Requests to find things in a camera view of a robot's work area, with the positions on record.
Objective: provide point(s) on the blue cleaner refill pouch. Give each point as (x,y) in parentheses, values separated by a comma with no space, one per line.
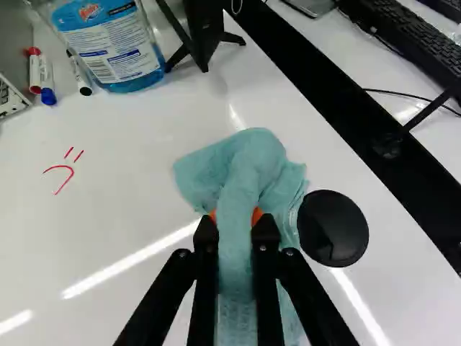
(111,43)

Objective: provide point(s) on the blue whiteboard marker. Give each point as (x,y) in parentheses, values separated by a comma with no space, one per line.
(47,84)

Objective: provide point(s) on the black keyboard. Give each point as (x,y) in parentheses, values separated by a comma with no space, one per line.
(417,32)

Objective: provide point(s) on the white adjacent desk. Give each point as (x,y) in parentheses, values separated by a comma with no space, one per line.
(414,83)

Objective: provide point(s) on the green towel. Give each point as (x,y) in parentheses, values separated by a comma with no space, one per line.
(239,187)

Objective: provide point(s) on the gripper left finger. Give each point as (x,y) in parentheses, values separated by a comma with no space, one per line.
(201,288)

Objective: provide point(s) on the white table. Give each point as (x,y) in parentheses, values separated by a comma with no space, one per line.
(137,202)

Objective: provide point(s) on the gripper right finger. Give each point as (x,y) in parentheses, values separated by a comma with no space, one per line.
(270,292)

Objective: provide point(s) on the red whiteboard marker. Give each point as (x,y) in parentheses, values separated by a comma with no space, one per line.
(35,70)

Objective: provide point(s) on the black whiteboard marker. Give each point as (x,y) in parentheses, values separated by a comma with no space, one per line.
(77,74)

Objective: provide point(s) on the black monitor stand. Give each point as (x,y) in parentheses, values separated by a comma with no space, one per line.
(201,32)

